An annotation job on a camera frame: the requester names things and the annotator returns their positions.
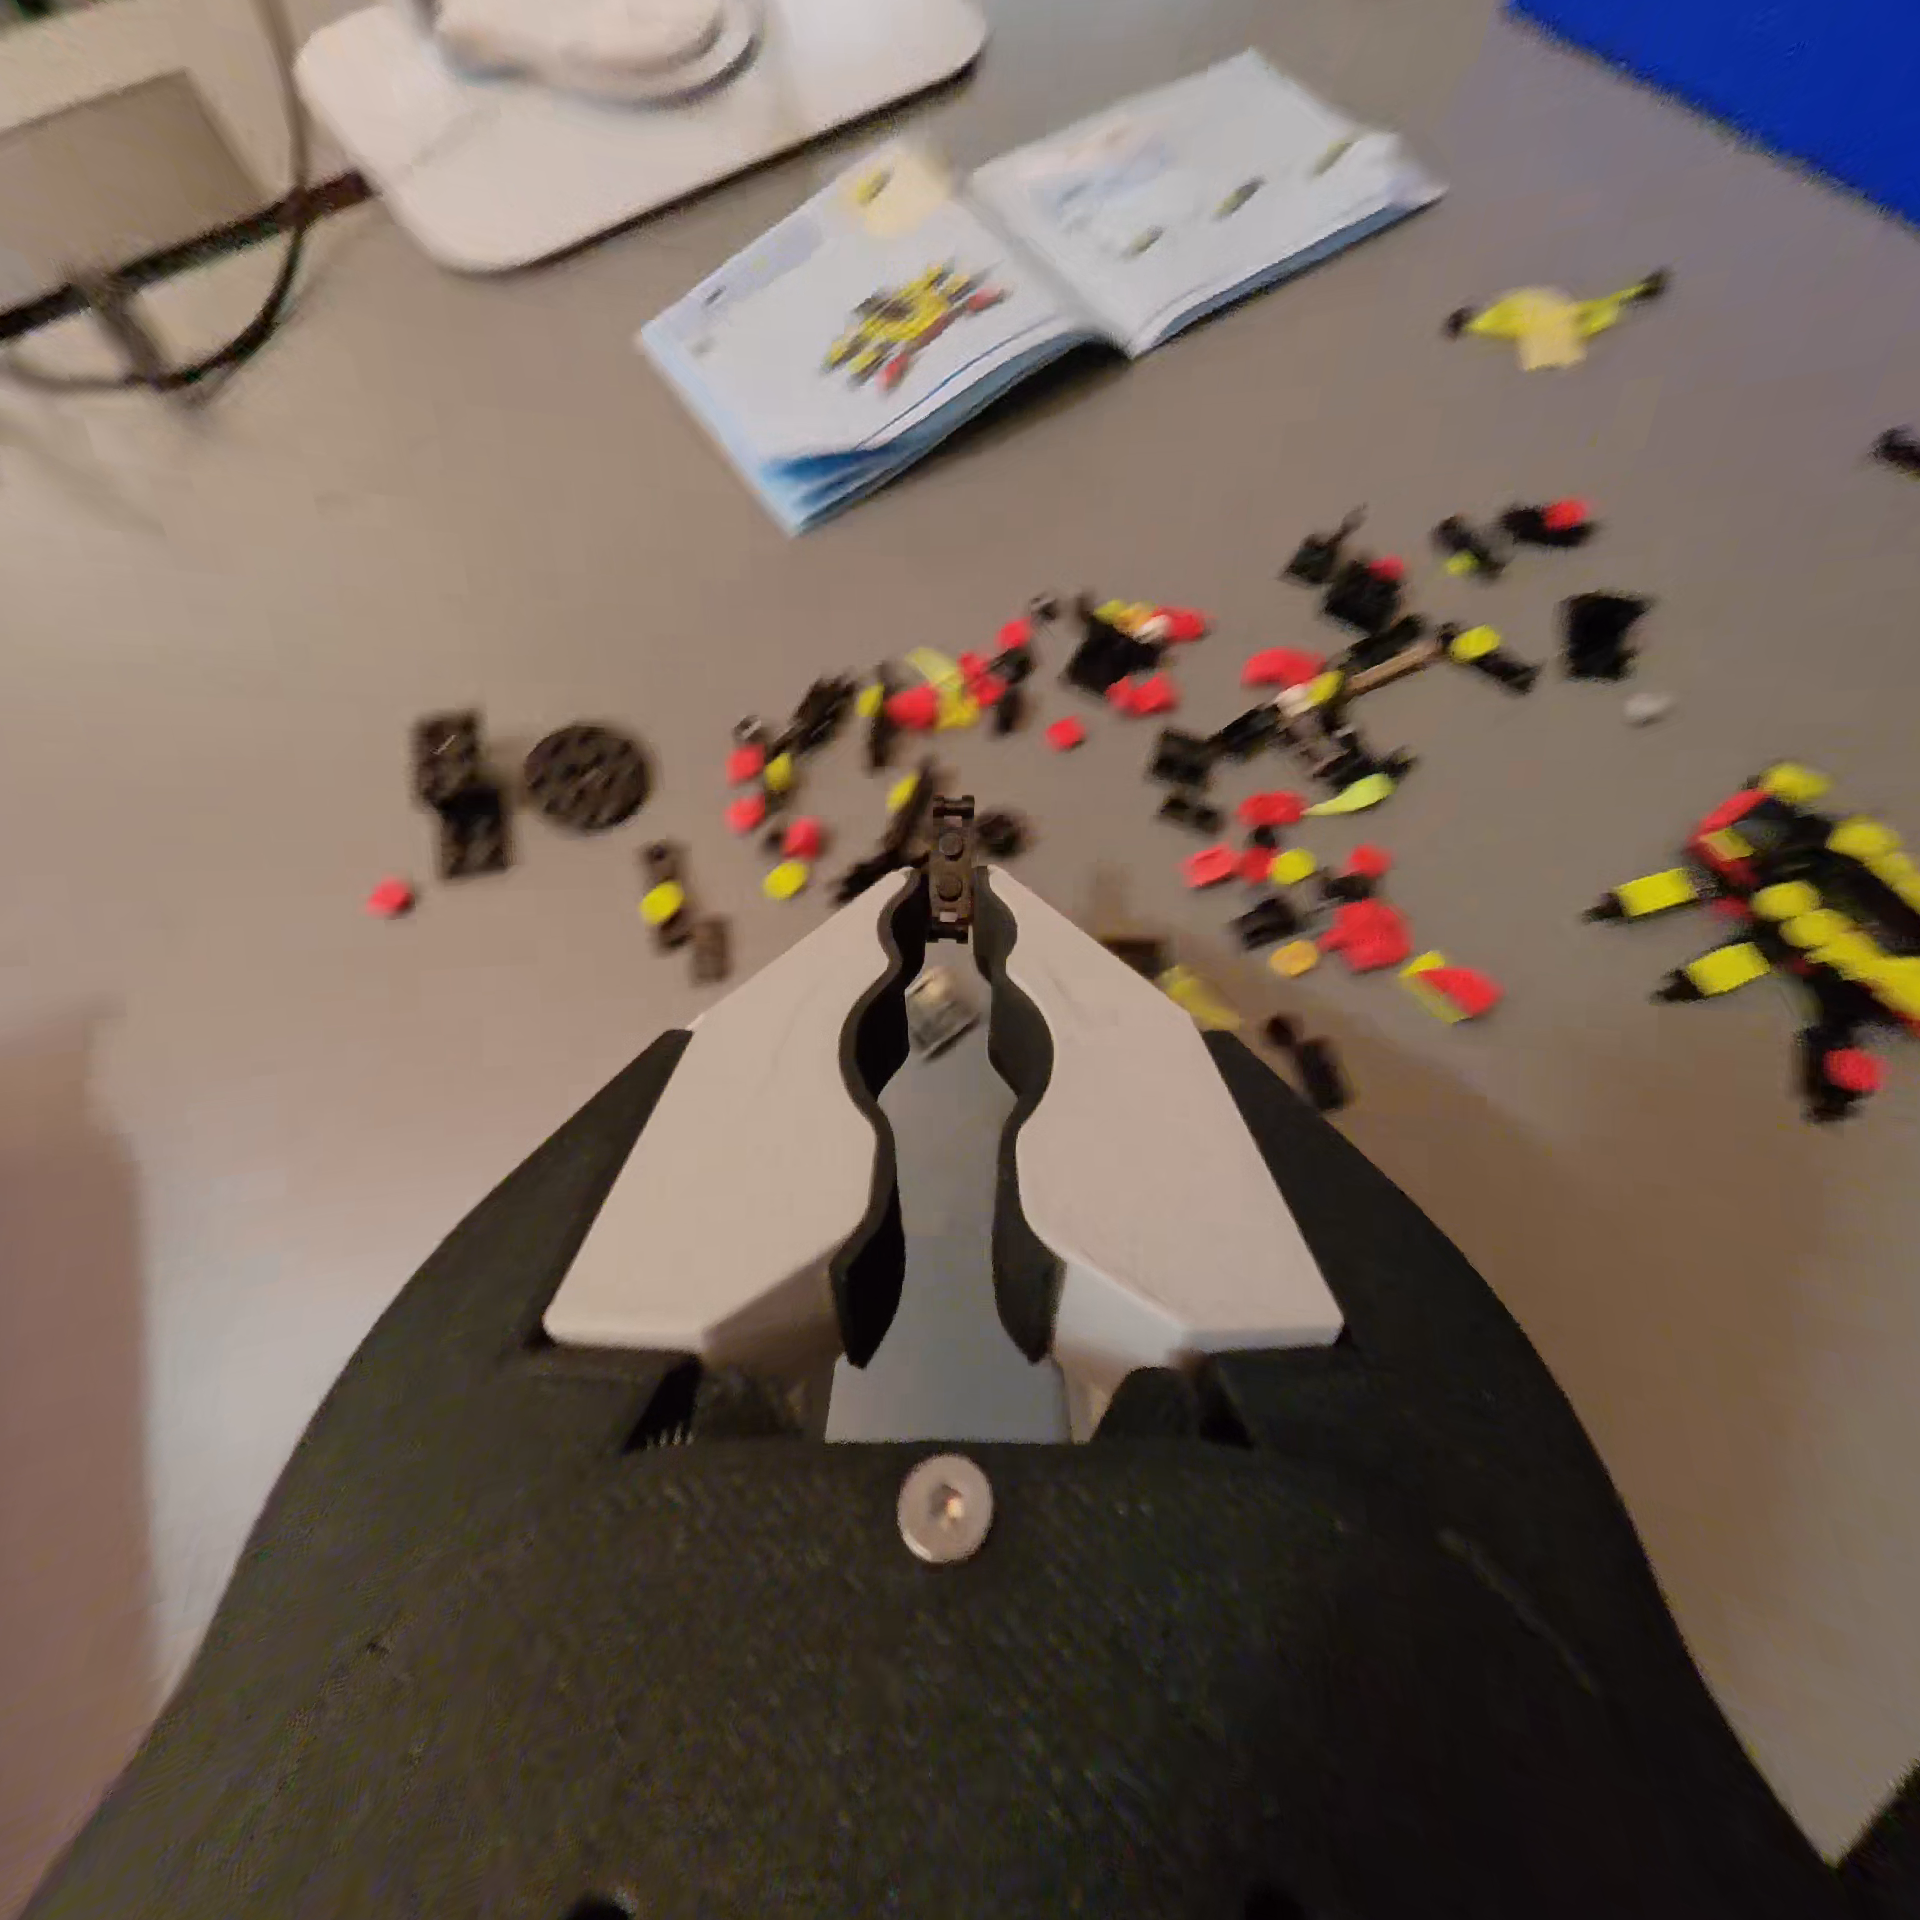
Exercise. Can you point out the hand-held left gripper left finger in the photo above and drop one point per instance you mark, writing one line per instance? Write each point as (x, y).
(721, 1200)

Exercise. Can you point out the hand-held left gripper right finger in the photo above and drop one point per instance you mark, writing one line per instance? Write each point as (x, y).
(1170, 1200)

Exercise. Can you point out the small black lego clip piece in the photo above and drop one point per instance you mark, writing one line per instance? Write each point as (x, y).
(949, 885)

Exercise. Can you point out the pile of loose lego pieces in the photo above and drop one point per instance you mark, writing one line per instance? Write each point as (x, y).
(1365, 932)

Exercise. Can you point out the black round lego plate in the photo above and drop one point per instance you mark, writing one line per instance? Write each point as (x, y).
(588, 775)

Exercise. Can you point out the small red lego piece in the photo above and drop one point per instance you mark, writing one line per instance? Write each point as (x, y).
(388, 896)

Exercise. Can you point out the black studded lego plate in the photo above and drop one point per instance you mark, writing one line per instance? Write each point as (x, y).
(457, 780)

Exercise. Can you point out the yellow black red lego model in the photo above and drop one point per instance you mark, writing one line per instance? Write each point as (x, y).
(1816, 932)

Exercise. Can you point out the blue lego instruction booklet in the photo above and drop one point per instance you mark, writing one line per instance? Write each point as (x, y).
(930, 301)

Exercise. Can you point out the black narrow lego plate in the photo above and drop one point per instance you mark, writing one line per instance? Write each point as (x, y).
(1902, 451)

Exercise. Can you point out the blue mat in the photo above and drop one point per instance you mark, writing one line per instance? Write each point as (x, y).
(1769, 77)

